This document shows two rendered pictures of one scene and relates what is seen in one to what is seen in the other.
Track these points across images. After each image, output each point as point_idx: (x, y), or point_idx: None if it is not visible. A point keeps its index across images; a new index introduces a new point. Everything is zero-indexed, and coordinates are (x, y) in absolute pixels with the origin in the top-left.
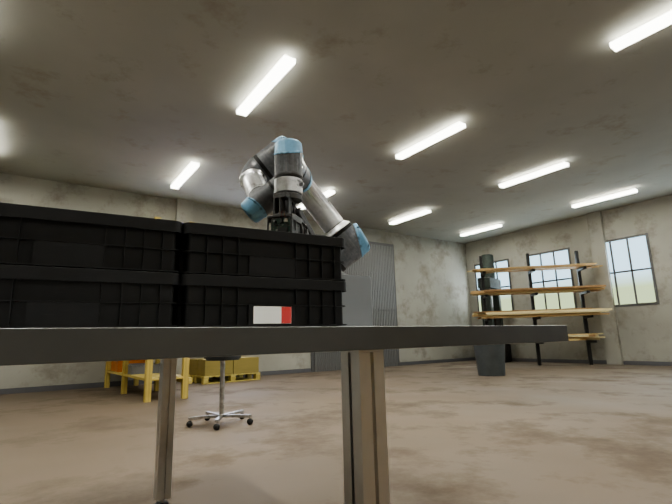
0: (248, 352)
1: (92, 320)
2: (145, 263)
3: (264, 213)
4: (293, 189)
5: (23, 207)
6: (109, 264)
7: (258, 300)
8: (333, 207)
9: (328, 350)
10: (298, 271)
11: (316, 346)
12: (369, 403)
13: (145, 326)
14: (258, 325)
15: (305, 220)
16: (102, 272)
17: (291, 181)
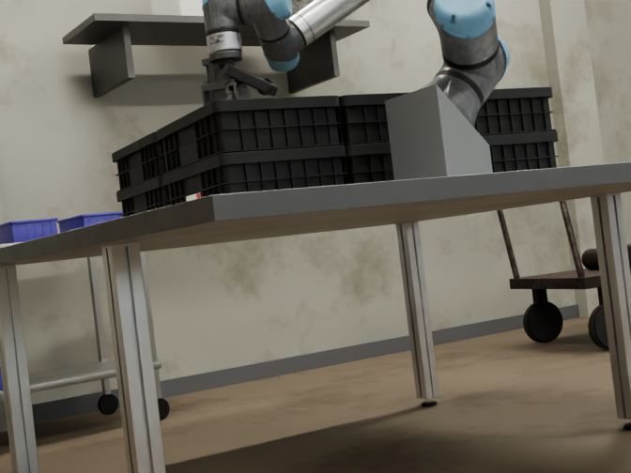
0: (42, 253)
1: None
2: (154, 172)
3: (274, 62)
4: (208, 52)
5: (122, 149)
6: (146, 177)
7: (190, 190)
8: None
9: (62, 251)
10: (202, 152)
11: (58, 248)
12: (110, 292)
13: None
14: None
15: (239, 76)
16: (142, 186)
17: (207, 42)
